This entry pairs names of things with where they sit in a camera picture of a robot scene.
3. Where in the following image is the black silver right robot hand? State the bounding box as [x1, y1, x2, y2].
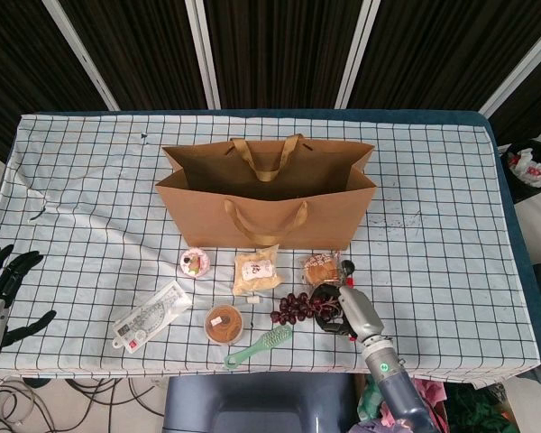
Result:
[309, 283, 385, 342]

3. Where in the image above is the brown bun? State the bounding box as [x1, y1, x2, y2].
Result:
[299, 252, 344, 288]

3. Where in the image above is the purple grape bunch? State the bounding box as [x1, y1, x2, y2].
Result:
[270, 290, 342, 326]

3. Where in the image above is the bagged pale crumbly bread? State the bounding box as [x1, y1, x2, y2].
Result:
[233, 243, 284, 297]

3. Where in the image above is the clear jar of rubber bands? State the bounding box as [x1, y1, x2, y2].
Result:
[203, 304, 244, 346]

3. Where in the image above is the pink strawberry cake cup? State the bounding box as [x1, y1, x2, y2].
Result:
[179, 248, 211, 280]

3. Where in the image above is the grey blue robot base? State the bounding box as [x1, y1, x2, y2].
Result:
[161, 373, 360, 433]

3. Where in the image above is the teal green cloth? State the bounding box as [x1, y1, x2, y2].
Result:
[357, 376, 382, 419]

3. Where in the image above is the green plastic brush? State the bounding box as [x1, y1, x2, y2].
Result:
[224, 323, 293, 371]

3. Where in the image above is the pink cloth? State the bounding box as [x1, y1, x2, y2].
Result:
[381, 378, 448, 428]

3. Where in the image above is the purple cloth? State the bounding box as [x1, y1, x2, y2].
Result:
[349, 419, 389, 433]

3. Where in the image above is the packaged clear ruler set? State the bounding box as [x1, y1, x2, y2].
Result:
[112, 278, 194, 352]

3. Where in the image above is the white black checked tablecloth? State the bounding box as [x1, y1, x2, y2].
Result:
[0, 112, 541, 389]

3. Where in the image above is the brown paper bag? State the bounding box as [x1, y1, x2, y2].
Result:
[155, 134, 379, 249]

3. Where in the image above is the dark blue table cover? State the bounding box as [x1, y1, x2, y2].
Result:
[0, 107, 541, 366]

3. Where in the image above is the black floor cable tangle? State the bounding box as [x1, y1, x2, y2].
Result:
[0, 376, 168, 433]

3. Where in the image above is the white partition post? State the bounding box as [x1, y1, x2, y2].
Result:
[477, 17, 541, 119]
[335, 0, 382, 109]
[183, 0, 222, 110]
[52, 0, 121, 112]

